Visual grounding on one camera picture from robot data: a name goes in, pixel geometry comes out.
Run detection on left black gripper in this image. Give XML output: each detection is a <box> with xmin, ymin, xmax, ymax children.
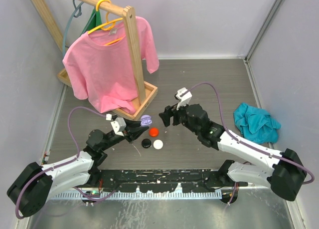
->
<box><xmin>100</xmin><ymin>118</ymin><xmax>148</xmax><ymax>151</ymax></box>

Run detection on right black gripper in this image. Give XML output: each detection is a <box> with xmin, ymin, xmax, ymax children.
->
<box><xmin>159</xmin><ymin>98</ymin><xmax>200</xmax><ymax>135</ymax></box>

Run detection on purple earbud case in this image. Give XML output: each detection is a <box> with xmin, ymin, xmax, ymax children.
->
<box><xmin>140</xmin><ymin>115</ymin><xmax>152</xmax><ymax>127</ymax></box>

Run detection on black earbud case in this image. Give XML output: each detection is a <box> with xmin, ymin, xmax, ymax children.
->
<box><xmin>141</xmin><ymin>138</ymin><xmax>152</xmax><ymax>149</ymax></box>

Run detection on red earbud case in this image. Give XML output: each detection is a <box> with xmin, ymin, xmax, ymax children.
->
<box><xmin>149</xmin><ymin>127</ymin><xmax>160</xmax><ymax>137</ymax></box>

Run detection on white earbud case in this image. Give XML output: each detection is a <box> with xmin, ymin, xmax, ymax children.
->
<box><xmin>153</xmin><ymin>139</ymin><xmax>163</xmax><ymax>150</ymax></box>

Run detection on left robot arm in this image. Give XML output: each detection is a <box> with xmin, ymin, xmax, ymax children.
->
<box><xmin>6</xmin><ymin>117</ymin><xmax>149</xmax><ymax>219</ymax></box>

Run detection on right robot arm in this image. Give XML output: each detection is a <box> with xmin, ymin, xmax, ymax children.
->
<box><xmin>159</xmin><ymin>104</ymin><xmax>307</xmax><ymax>202</ymax></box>

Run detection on pink t-shirt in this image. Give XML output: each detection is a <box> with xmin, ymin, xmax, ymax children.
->
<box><xmin>62</xmin><ymin>15</ymin><xmax>160</xmax><ymax>114</ymax></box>

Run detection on teal crumpled cloth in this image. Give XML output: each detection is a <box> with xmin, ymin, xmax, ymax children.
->
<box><xmin>233</xmin><ymin>103</ymin><xmax>281</xmax><ymax>144</ymax></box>

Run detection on yellow hanger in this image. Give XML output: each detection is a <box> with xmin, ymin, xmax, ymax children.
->
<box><xmin>86</xmin><ymin>0</ymin><xmax>124</xmax><ymax>46</ymax></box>

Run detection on wooden clothes rack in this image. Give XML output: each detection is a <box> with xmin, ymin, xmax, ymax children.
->
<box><xmin>31</xmin><ymin>0</ymin><xmax>158</xmax><ymax>120</ymax></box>

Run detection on green garment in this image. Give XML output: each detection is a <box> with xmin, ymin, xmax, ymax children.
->
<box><xmin>80</xmin><ymin>8</ymin><xmax>102</xmax><ymax>35</ymax></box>

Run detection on teal hanger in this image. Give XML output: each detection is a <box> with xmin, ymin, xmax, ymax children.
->
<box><xmin>62</xmin><ymin>0</ymin><xmax>83</xmax><ymax>56</ymax></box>

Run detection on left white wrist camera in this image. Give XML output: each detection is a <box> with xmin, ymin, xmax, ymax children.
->
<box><xmin>106</xmin><ymin>114</ymin><xmax>127</xmax><ymax>137</ymax></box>

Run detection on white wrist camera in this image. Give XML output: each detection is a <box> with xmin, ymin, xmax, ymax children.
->
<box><xmin>175</xmin><ymin>87</ymin><xmax>192</xmax><ymax>110</ymax></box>
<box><xmin>106</xmin><ymin>114</ymin><xmax>127</xmax><ymax>137</ymax></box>

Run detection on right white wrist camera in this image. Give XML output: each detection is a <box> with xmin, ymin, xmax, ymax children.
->
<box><xmin>175</xmin><ymin>87</ymin><xmax>192</xmax><ymax>110</ymax></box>

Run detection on white slotted cable duct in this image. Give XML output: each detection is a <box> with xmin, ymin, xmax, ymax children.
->
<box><xmin>51</xmin><ymin>189</ymin><xmax>222</xmax><ymax>200</ymax></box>

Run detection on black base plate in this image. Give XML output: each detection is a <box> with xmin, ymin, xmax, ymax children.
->
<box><xmin>83</xmin><ymin>169</ymin><xmax>234</xmax><ymax>193</ymax></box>

